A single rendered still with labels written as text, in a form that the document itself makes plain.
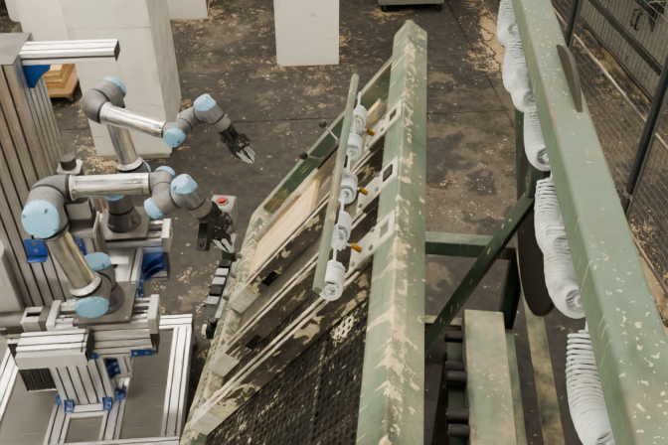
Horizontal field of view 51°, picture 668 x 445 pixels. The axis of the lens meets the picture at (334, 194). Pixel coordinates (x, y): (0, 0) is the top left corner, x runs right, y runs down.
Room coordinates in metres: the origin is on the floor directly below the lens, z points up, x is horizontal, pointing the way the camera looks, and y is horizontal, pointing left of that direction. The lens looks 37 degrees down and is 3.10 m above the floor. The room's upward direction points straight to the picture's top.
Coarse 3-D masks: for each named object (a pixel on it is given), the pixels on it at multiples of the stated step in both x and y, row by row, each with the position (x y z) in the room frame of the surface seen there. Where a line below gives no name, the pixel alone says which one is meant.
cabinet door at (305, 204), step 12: (312, 192) 2.39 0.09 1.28; (300, 204) 2.42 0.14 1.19; (312, 204) 2.31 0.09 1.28; (288, 216) 2.43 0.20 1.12; (300, 216) 2.31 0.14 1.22; (276, 228) 2.43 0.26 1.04; (288, 228) 2.31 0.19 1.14; (264, 240) 2.44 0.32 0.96; (276, 240) 2.32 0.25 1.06; (264, 252) 2.33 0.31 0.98; (252, 264) 2.34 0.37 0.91
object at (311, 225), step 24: (384, 120) 2.06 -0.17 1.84; (360, 168) 2.01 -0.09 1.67; (312, 216) 2.04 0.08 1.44; (288, 240) 2.05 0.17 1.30; (312, 240) 2.03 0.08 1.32; (264, 264) 2.07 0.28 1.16; (288, 264) 2.04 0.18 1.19; (240, 288) 2.10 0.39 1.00; (264, 288) 2.05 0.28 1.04; (240, 312) 2.06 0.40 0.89
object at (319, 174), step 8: (384, 104) 2.47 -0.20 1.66; (368, 112) 2.48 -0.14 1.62; (376, 112) 2.45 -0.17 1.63; (368, 120) 2.45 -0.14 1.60; (376, 120) 2.45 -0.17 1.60; (360, 136) 2.46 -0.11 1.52; (336, 152) 2.47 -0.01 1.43; (328, 160) 2.47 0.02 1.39; (320, 168) 2.47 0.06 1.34; (328, 168) 2.47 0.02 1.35; (312, 176) 2.48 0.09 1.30; (320, 176) 2.47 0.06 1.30; (304, 184) 2.49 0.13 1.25; (296, 192) 2.50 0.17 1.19; (288, 200) 2.52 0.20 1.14; (296, 200) 2.49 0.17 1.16; (280, 208) 2.53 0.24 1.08; (288, 208) 2.49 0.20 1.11; (272, 216) 2.54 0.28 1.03; (280, 216) 2.49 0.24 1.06; (264, 224) 2.54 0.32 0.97; (272, 224) 2.50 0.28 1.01; (256, 232) 2.56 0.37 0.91; (264, 232) 2.50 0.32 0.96; (256, 240) 2.51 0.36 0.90
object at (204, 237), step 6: (204, 222) 1.89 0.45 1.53; (210, 222) 1.89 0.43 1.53; (204, 228) 1.87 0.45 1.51; (210, 228) 1.87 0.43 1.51; (198, 234) 1.86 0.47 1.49; (204, 234) 1.85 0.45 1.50; (210, 234) 1.86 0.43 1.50; (198, 240) 1.85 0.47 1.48; (204, 240) 1.83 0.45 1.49; (210, 240) 1.84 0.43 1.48; (198, 246) 1.82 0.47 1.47; (204, 246) 1.82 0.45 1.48
